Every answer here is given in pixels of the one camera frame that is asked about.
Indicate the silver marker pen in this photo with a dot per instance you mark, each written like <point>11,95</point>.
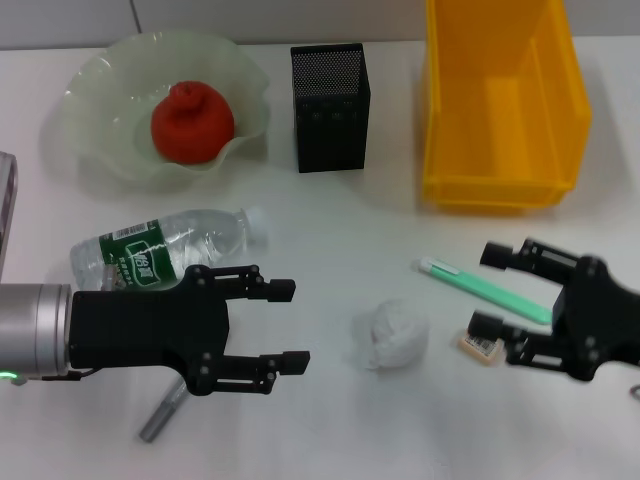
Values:
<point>160,417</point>

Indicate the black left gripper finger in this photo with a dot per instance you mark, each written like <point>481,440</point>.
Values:
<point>295,362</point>
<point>281,291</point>

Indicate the black mesh pen holder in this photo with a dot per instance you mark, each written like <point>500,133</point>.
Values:
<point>330,125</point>

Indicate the yellow plastic storage bin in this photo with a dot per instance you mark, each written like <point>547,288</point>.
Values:
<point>505,165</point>

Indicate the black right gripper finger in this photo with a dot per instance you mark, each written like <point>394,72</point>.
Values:
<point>487,324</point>
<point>497,254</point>

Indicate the beige eraser with barcode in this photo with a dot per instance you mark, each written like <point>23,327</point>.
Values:
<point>482,347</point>

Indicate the green pen white clip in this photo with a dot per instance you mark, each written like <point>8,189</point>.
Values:
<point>480,286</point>

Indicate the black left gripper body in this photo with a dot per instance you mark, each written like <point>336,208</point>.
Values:
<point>145,330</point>

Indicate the clear water bottle green label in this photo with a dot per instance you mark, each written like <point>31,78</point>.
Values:
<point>145,255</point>

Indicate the white paper ball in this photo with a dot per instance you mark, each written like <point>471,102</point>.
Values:
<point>397,332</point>

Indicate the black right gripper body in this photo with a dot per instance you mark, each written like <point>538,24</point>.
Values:
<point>600,325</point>

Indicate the pale green glass fruit plate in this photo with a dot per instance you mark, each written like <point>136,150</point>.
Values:
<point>110,125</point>

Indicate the red-orange fruit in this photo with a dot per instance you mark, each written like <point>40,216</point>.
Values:
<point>192,127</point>

